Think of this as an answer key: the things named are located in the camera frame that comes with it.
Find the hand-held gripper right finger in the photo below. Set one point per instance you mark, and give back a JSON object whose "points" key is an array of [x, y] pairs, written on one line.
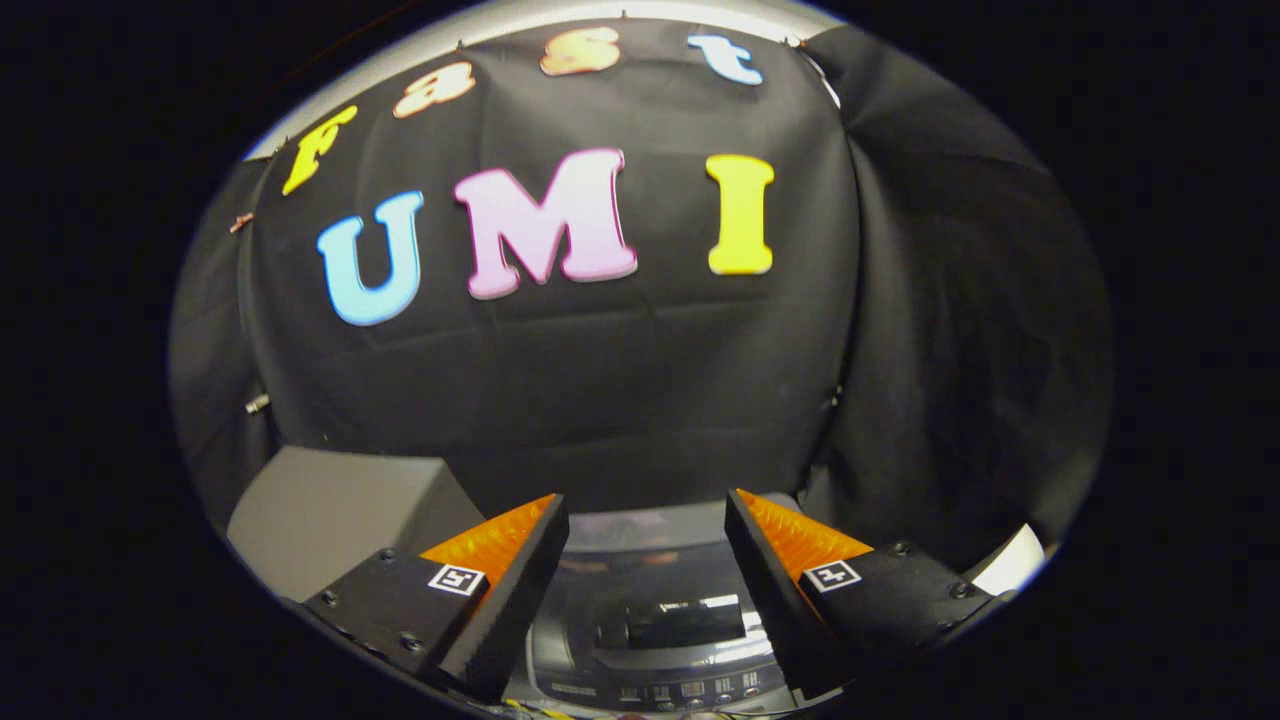
{"points": [[775, 600]]}

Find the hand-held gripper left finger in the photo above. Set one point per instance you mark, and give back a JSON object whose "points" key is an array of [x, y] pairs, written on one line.
{"points": [[515, 600]]}

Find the grey washing machine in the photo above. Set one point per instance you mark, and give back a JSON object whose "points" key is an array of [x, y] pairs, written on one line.
{"points": [[680, 692]]}

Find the white board with black marks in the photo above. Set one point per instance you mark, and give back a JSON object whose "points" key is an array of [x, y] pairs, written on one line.
{"points": [[1010, 565]]}

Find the small white clip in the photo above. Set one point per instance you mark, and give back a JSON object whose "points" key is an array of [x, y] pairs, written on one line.
{"points": [[257, 404]]}

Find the small red clip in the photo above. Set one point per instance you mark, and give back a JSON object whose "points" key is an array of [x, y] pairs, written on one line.
{"points": [[241, 222]]}

